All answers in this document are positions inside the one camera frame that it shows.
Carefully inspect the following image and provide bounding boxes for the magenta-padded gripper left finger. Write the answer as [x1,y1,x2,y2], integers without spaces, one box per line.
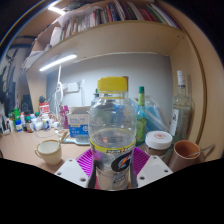
[54,147,98,190]

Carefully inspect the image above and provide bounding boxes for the blue plastic bag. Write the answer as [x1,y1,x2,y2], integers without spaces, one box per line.
[128,95,170,133]

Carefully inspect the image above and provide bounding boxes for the beige spoon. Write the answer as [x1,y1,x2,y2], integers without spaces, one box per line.
[58,130,70,145]

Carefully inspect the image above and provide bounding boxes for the white wall power socket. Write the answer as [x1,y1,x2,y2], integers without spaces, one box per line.
[64,81,81,94]

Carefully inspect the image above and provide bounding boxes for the white bottle with blue cap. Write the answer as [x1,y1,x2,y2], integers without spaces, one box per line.
[14,119,24,133]

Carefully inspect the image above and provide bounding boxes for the pink packet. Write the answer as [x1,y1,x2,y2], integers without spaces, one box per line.
[59,105,70,130]

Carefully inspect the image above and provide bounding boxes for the white-lidded brown jar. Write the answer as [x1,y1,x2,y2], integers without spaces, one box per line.
[143,130,174,160]

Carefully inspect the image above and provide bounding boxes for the white and blue box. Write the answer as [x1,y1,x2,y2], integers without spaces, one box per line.
[67,105,92,138]

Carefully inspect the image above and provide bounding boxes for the white desk lamp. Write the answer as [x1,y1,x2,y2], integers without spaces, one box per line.
[39,53,78,104]

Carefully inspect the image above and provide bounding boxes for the hanging dark clothes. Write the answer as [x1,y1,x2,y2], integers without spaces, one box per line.
[0,49,22,113]

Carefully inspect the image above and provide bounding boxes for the green glass bottle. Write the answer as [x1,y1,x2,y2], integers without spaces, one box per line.
[134,85,148,146]

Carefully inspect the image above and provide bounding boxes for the wooden shelf unit with books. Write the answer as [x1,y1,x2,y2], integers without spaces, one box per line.
[24,0,188,73]

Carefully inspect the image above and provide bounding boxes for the cream cup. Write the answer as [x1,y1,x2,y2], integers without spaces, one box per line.
[34,139,63,166]

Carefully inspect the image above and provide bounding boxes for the brown mug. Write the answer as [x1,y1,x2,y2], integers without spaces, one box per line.
[167,139,216,173]

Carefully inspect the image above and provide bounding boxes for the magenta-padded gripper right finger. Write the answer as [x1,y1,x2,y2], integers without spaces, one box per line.
[129,146,174,188]

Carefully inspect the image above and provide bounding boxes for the clear yellow-capped drink bottle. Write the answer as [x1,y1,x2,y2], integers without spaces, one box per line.
[87,76,138,191]

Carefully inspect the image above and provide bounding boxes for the green plastic container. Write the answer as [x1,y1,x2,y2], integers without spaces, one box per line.
[12,107,21,123]

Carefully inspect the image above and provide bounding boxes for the red and white canister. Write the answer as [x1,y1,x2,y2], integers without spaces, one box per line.
[38,101,51,116]

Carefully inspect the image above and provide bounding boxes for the blue-grey flat plate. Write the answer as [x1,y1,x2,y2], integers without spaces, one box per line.
[63,134,91,146]

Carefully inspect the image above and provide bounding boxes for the tall clear glass bottle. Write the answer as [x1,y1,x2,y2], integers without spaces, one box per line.
[168,69,194,145]

